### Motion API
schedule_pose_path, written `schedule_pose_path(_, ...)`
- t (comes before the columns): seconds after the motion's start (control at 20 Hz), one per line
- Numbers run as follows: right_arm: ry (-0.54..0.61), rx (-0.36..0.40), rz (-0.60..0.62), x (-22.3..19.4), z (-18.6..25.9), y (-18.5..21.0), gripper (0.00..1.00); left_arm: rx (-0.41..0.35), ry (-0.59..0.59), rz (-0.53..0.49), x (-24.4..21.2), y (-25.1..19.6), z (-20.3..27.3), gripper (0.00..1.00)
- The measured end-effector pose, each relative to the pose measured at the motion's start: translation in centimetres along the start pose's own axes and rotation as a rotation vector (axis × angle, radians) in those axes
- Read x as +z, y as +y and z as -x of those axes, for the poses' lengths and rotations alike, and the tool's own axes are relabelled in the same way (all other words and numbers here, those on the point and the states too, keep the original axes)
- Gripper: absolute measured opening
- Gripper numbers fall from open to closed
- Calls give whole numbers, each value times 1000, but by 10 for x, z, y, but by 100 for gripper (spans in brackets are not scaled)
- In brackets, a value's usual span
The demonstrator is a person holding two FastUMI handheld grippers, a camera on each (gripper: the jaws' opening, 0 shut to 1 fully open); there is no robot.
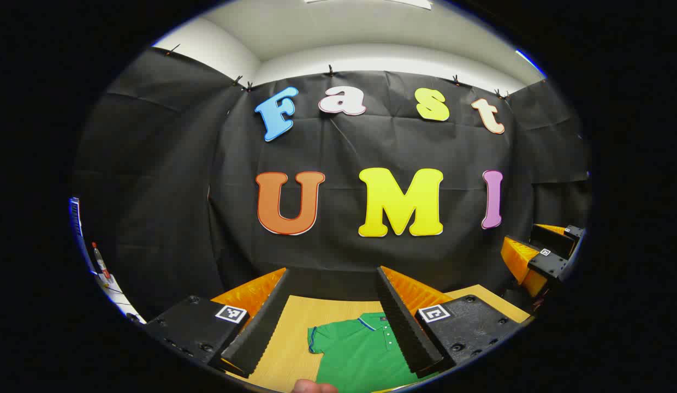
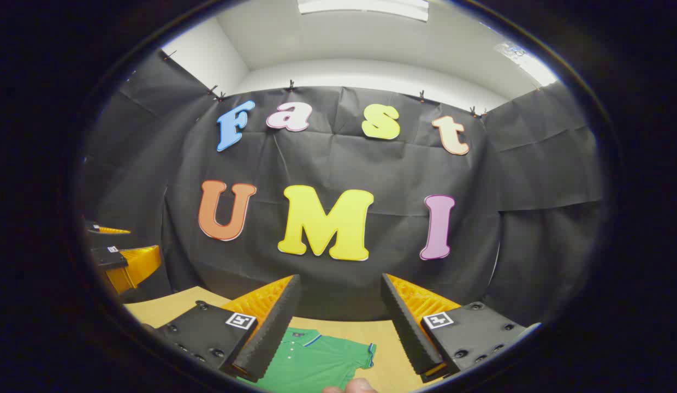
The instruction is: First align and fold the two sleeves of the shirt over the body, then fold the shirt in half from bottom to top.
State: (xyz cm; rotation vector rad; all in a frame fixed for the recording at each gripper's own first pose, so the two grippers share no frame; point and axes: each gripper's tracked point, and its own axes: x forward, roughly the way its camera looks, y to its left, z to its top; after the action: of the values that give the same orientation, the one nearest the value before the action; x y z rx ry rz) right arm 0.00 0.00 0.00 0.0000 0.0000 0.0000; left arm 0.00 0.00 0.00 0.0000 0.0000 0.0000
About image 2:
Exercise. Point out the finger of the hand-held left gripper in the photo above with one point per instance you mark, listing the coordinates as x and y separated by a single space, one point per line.
112 230
106 257

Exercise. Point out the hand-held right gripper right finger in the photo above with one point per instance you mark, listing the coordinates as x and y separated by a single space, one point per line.
407 333

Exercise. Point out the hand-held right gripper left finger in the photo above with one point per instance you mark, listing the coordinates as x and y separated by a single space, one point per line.
275 333

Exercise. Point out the green T-shirt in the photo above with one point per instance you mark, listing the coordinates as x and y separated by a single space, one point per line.
311 363

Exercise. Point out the black backdrop cloth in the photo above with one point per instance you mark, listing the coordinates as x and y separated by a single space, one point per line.
371 164

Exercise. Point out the row of black cloth clips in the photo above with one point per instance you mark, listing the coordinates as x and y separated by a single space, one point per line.
290 85

